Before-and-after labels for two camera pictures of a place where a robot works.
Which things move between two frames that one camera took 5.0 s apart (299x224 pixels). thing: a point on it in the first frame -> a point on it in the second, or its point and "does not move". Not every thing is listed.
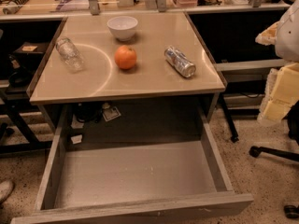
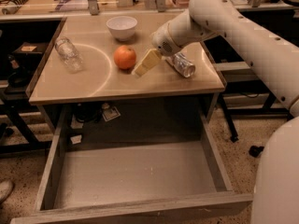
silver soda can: [180, 62] does not move
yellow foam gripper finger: [281, 92] -> [150, 59]
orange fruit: [125, 57] does not move
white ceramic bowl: [122, 26] does not move
